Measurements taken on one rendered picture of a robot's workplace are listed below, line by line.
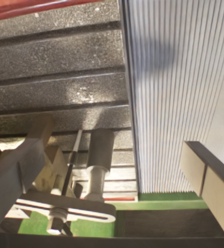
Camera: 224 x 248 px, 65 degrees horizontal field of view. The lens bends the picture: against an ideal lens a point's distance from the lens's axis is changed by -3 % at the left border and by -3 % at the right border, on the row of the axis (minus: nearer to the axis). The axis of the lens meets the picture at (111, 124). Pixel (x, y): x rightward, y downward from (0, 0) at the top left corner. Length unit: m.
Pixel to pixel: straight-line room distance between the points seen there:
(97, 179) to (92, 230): 0.97
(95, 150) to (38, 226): 1.14
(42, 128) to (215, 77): 0.50
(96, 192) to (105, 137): 0.17
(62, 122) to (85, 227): 0.99
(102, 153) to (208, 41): 0.40
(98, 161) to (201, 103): 0.36
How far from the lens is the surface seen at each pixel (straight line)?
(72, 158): 0.52
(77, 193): 0.85
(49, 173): 0.49
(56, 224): 0.44
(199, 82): 0.58
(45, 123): 0.55
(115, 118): 0.54
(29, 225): 1.62
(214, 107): 0.65
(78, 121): 0.57
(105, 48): 0.44
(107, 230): 1.41
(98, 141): 0.54
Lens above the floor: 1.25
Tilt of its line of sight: 48 degrees down
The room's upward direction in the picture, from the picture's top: 175 degrees counter-clockwise
